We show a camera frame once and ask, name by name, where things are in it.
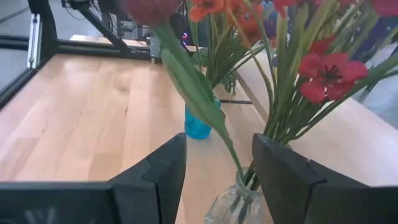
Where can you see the teal glass vase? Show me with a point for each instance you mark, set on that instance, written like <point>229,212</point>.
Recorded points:
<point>197,129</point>

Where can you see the red artificial flower bunch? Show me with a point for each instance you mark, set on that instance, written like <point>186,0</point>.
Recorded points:
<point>329,74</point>

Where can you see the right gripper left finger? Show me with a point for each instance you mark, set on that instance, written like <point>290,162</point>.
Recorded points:
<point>77,202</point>

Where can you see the orange artificial flower bunch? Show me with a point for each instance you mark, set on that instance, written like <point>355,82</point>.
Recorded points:
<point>217,62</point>

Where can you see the blue artificial flower bunch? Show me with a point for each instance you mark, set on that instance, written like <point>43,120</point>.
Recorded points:
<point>268,7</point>

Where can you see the dark red artificial tulip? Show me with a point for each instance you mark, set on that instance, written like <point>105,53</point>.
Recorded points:
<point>192,87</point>

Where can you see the silver metal bracket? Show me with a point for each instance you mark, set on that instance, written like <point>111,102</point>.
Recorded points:
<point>34,40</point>

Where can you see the clear glass vase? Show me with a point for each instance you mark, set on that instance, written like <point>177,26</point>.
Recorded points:
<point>236,205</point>

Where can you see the black metal table frame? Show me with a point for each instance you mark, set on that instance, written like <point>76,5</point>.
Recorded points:
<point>46,31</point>

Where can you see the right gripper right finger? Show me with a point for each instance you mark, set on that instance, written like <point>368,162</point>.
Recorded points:
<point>326,202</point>

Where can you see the wooden shelf with black legs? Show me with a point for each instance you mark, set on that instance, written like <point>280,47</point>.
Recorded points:
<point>342,146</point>

